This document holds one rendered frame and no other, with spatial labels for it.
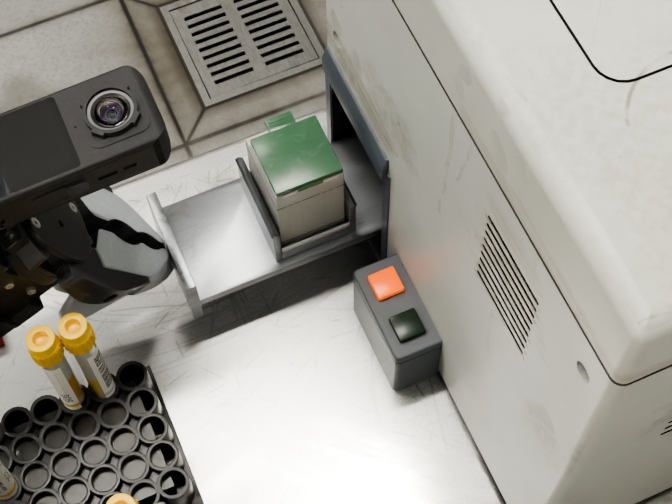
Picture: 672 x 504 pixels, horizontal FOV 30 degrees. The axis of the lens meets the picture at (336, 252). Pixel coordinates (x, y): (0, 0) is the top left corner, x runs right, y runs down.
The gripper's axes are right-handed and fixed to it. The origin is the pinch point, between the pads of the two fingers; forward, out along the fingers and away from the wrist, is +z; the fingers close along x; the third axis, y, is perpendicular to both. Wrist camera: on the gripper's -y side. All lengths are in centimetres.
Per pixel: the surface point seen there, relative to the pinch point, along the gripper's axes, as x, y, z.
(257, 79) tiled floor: -70, 22, 94
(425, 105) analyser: 7.2, -19.4, -9.3
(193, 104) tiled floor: -70, 31, 88
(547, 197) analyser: 16.4, -22.8, -15.1
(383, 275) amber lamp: 6.7, -9.6, 4.7
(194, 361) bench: 5.0, 2.9, 3.8
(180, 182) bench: -6.8, -0.2, 5.5
